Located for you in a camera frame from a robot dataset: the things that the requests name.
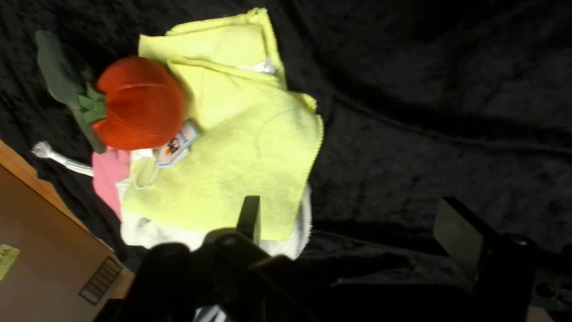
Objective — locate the open cardboard box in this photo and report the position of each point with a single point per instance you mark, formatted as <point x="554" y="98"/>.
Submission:
<point x="41" y="256"/>

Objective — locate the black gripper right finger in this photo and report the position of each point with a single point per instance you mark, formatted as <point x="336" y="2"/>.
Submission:
<point x="494" y="268"/>

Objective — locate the white cloth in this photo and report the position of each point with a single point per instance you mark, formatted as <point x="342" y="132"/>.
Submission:
<point x="279" y="238"/>

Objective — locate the red plush radish toy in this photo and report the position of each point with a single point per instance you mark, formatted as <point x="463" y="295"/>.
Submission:
<point x="140" y="104"/>

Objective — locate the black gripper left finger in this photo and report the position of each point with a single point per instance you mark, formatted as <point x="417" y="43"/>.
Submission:
<point x="238" y="279"/>

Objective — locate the bright yellow cloth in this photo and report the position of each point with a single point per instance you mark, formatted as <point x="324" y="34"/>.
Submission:
<point x="243" y="143"/>

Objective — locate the black velvet tablecloth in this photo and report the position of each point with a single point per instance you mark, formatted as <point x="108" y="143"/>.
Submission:
<point x="429" y="107"/>

